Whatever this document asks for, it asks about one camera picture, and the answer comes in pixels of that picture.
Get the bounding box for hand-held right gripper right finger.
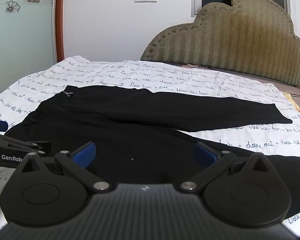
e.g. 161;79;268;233
175;141;270;194

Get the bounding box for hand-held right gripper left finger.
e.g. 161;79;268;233
19;141;114;194

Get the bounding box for black pants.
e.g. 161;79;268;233
4;85;300;221

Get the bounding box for white script-print bed sheet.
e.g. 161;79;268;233
0;55;300;232

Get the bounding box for floral glass door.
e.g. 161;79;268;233
0;0;57;100

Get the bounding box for yellow blanket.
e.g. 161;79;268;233
282;92;300;120

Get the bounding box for tan upholstered headboard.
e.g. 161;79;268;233
140;0;300;91

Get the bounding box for brown wooden door frame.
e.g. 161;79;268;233
54;0;66;64

